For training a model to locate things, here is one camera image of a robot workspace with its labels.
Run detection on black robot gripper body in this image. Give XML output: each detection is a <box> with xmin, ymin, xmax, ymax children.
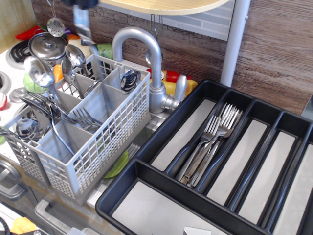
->
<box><xmin>61</xmin><ymin>0</ymin><xmax>99</xmax><ymax>9</ymax></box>

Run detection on silver metal fork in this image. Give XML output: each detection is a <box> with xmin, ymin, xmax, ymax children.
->
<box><xmin>72</xmin><ymin>5</ymin><xmax>106</xmax><ymax>81</ymax></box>

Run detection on forks in basket middle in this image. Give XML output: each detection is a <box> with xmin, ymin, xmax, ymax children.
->
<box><xmin>20</xmin><ymin>93</ymin><xmax>102</xmax><ymax>131</ymax></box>

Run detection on grey plastic cutlery basket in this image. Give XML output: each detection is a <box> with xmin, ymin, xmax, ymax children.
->
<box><xmin>6</xmin><ymin>55</ymin><xmax>151</xmax><ymax>205</ymax></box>

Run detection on fork pile in tray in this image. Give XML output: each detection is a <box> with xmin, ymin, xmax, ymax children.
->
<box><xmin>175</xmin><ymin>103</ymin><xmax>242</xmax><ymax>183</ymax></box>

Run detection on black cutlery tray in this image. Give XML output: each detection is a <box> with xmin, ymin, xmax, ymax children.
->
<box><xmin>95</xmin><ymin>80</ymin><xmax>313</xmax><ymax>235</ymax></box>

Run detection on hanging small strainer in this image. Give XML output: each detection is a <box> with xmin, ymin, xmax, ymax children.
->
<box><xmin>47</xmin><ymin>0</ymin><xmax>65</xmax><ymax>37</ymax></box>

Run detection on silver spoon back compartment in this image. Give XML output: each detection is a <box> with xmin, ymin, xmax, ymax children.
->
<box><xmin>65</xmin><ymin>44</ymin><xmax>89</xmax><ymax>77</ymax></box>

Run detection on steel pot with lid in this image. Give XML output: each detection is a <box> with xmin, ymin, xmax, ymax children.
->
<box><xmin>28</xmin><ymin>32</ymin><xmax>67</xmax><ymax>61</ymax></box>

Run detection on red toy pepper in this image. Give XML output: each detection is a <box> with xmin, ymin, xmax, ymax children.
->
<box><xmin>15</xmin><ymin>25</ymin><xmax>43</xmax><ymax>41</ymax></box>

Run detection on wooden shelf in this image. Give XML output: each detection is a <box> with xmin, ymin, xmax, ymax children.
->
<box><xmin>100</xmin><ymin>0</ymin><xmax>228</xmax><ymax>16</ymax></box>

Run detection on black stove coil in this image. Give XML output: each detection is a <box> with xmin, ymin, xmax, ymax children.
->
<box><xmin>10</xmin><ymin>40</ymin><xmax>31</xmax><ymax>63</ymax></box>

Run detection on large silver spoon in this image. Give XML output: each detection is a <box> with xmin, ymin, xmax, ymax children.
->
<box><xmin>24</xmin><ymin>56</ymin><xmax>61</xmax><ymax>105</ymax></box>

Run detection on silver spoon near faucet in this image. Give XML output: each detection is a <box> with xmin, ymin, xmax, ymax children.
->
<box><xmin>120</xmin><ymin>69</ymin><xmax>141</xmax><ymax>94</ymax></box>

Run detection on green toy vegetable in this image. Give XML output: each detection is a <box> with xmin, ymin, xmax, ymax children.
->
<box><xmin>23</xmin><ymin>73</ymin><xmax>47</xmax><ymax>94</ymax></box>

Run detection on red and yellow toy bottles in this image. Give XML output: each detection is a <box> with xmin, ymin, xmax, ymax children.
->
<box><xmin>161</xmin><ymin>70</ymin><xmax>198</xmax><ymax>97</ymax></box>

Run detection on silver sink faucet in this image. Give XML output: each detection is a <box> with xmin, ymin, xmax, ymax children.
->
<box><xmin>112</xmin><ymin>27</ymin><xmax>187</xmax><ymax>113</ymax></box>

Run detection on silver ladle front left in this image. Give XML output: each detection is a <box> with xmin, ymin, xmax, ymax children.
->
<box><xmin>16</xmin><ymin>118</ymin><xmax>44</xmax><ymax>142</ymax></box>

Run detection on white shelf pole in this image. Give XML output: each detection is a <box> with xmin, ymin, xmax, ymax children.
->
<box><xmin>220</xmin><ymin>0</ymin><xmax>251</xmax><ymax>87</ymax></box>

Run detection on green plate in sink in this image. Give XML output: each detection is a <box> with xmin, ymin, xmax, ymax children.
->
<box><xmin>104</xmin><ymin>150</ymin><xmax>129</xmax><ymax>179</ymax></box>

